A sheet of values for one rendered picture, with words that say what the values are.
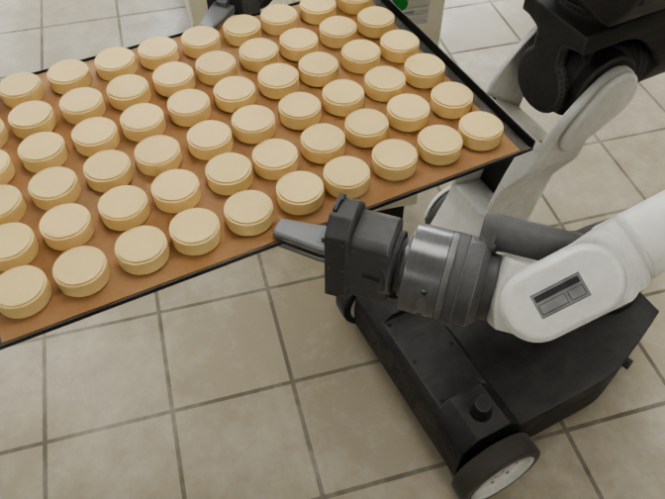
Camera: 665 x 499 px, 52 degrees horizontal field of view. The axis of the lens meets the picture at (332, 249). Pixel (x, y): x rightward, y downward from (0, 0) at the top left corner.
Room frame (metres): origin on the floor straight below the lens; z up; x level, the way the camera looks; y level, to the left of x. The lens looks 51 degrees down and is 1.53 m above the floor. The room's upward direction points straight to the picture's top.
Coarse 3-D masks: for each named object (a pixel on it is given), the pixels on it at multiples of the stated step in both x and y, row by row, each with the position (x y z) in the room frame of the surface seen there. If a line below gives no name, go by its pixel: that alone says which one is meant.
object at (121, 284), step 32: (192, 64) 0.74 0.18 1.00; (384, 64) 0.74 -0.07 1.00; (160, 96) 0.68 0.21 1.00; (256, 96) 0.68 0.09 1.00; (320, 96) 0.67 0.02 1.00; (64, 128) 0.62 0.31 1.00; (288, 128) 0.62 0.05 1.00; (192, 160) 0.56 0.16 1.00; (480, 160) 0.56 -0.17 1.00; (96, 192) 0.51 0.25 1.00; (384, 192) 0.51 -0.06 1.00; (32, 224) 0.47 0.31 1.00; (96, 224) 0.47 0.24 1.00; (160, 224) 0.47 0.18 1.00; (224, 224) 0.47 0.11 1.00; (320, 224) 0.47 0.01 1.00; (192, 256) 0.42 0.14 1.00; (224, 256) 0.42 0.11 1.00; (128, 288) 0.38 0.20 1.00; (0, 320) 0.35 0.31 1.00; (32, 320) 0.35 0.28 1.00; (64, 320) 0.35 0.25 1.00
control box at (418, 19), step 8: (392, 0) 1.29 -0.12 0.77; (408, 0) 1.30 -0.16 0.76; (416, 0) 1.31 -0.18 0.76; (424, 0) 1.31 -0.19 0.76; (408, 8) 1.30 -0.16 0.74; (416, 8) 1.31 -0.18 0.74; (424, 8) 1.31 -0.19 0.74; (408, 16) 1.30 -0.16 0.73; (416, 16) 1.31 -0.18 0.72; (424, 16) 1.31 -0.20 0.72; (416, 24) 1.31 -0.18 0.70
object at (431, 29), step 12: (276, 0) 1.47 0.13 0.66; (288, 0) 1.32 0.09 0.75; (300, 0) 1.28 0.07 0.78; (432, 0) 1.35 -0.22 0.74; (444, 0) 1.36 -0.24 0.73; (432, 12) 1.35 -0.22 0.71; (420, 24) 1.34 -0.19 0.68; (432, 24) 1.35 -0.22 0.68; (432, 36) 1.35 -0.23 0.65; (396, 204) 1.34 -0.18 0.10; (408, 204) 1.35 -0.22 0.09; (396, 216) 1.37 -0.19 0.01
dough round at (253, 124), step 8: (240, 112) 0.62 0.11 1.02; (248, 112) 0.62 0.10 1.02; (256, 112) 0.62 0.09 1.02; (264, 112) 0.62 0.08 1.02; (272, 112) 0.62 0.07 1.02; (232, 120) 0.61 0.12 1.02; (240, 120) 0.61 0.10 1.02; (248, 120) 0.61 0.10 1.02; (256, 120) 0.61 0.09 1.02; (264, 120) 0.61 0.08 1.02; (272, 120) 0.61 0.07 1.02; (240, 128) 0.59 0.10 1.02; (248, 128) 0.59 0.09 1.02; (256, 128) 0.59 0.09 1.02; (264, 128) 0.59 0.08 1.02; (272, 128) 0.60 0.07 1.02; (240, 136) 0.59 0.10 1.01; (248, 136) 0.59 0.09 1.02; (256, 136) 0.59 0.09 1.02; (264, 136) 0.59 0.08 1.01; (272, 136) 0.60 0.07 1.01
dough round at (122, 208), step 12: (108, 192) 0.49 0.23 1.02; (120, 192) 0.49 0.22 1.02; (132, 192) 0.49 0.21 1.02; (144, 192) 0.49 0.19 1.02; (108, 204) 0.47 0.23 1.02; (120, 204) 0.47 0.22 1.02; (132, 204) 0.47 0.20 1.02; (144, 204) 0.48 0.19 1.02; (108, 216) 0.46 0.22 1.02; (120, 216) 0.46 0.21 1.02; (132, 216) 0.46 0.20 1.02; (144, 216) 0.47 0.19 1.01; (120, 228) 0.45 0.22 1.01
